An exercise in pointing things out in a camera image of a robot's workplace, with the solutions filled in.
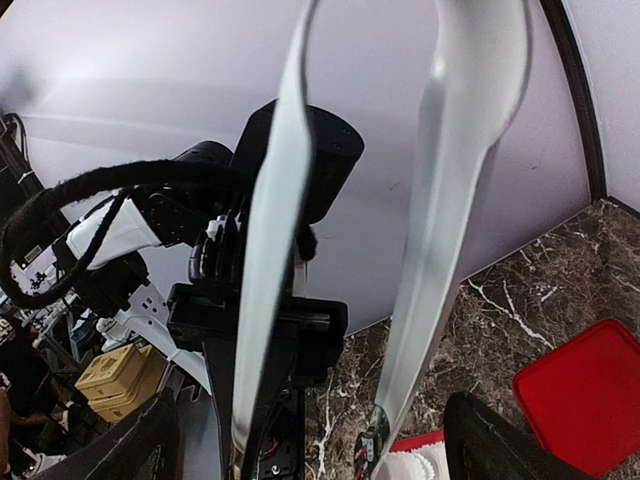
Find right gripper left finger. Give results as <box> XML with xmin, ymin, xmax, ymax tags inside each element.
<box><xmin>36</xmin><ymin>391</ymin><xmax>179</xmax><ymax>479</ymax></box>

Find red box lid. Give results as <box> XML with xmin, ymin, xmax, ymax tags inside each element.
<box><xmin>512</xmin><ymin>318</ymin><xmax>639</xmax><ymax>477</ymax></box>

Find white paper cupcake liners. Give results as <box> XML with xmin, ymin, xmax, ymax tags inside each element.
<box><xmin>376</xmin><ymin>442</ymin><xmax>450</xmax><ymax>480</ymax></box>

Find right black frame post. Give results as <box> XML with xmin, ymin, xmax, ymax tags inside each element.
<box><xmin>539</xmin><ymin>0</ymin><xmax>607</xmax><ymax>202</ymax></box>

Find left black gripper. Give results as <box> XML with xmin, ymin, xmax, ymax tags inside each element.
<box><xmin>167</xmin><ymin>201</ymin><xmax>348</xmax><ymax>479</ymax></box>

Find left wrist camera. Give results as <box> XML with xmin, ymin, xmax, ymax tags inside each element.
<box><xmin>231</xmin><ymin>101</ymin><xmax>365</xmax><ymax>225</ymax></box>

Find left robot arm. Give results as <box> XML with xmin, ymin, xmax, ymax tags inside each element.
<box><xmin>1</xmin><ymin>137</ymin><xmax>364</xmax><ymax>479</ymax></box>

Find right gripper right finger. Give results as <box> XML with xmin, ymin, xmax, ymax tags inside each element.
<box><xmin>444</xmin><ymin>392</ymin><xmax>590</xmax><ymax>480</ymax></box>

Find tan plastic crate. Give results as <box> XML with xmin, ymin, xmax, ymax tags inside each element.
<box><xmin>75</xmin><ymin>344</ymin><xmax>167</xmax><ymax>423</ymax></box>

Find red cookie box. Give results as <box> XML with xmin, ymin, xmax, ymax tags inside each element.
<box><xmin>390</xmin><ymin>430</ymin><xmax>444</xmax><ymax>452</ymax></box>

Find metal serving tongs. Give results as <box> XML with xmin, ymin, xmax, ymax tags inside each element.
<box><xmin>231</xmin><ymin>1</ymin><xmax>532</xmax><ymax>478</ymax></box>

